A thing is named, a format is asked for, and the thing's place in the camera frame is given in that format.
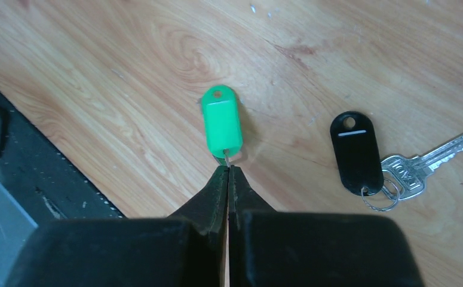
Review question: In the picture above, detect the black key tag with key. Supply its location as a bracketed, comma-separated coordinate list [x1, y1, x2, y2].
[330, 111, 463, 212]

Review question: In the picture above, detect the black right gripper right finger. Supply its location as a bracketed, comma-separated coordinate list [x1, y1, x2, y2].
[228, 166, 424, 286]

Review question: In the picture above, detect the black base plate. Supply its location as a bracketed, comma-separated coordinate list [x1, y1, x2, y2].
[0, 92, 125, 224]

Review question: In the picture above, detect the green key tag with key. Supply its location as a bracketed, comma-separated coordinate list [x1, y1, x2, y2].
[201, 85, 243, 167]

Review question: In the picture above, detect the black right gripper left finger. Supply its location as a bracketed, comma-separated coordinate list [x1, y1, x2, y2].
[5, 166, 229, 286]

